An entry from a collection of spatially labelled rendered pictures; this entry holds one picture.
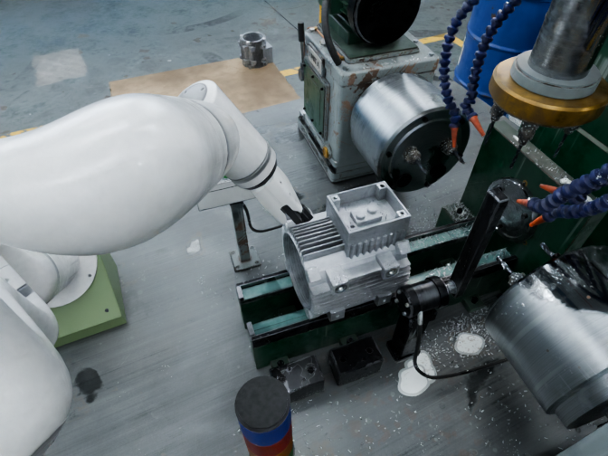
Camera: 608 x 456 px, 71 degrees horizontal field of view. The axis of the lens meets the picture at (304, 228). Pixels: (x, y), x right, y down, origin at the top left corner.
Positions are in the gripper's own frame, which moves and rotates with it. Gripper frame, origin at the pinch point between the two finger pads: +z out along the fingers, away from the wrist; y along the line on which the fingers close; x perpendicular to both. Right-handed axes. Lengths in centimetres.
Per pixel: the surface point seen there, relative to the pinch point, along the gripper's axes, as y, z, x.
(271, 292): 2.9, 12.2, -16.0
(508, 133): -4.3, 20.6, 44.4
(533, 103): 10.7, -3.0, 40.8
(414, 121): -15.2, 12.5, 29.8
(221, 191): -15.4, -3.4, -12.8
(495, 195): 19.5, -1.0, 28.0
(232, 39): -333, 119, -14
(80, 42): -370, 54, -127
